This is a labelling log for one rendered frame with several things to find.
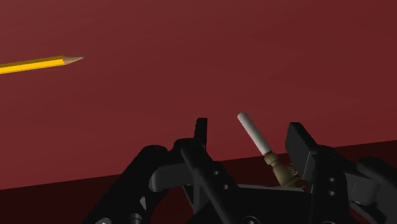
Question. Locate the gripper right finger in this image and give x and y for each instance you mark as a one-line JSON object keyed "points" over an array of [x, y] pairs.
{"points": [[322, 167]]}

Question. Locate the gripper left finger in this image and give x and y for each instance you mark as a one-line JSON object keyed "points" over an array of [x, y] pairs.
{"points": [[189, 161]]}

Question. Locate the yellow pencil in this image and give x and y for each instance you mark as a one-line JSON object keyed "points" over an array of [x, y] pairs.
{"points": [[34, 64]]}

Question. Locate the white candle in brass holder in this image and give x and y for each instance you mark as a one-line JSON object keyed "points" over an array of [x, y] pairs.
{"points": [[266, 149]]}

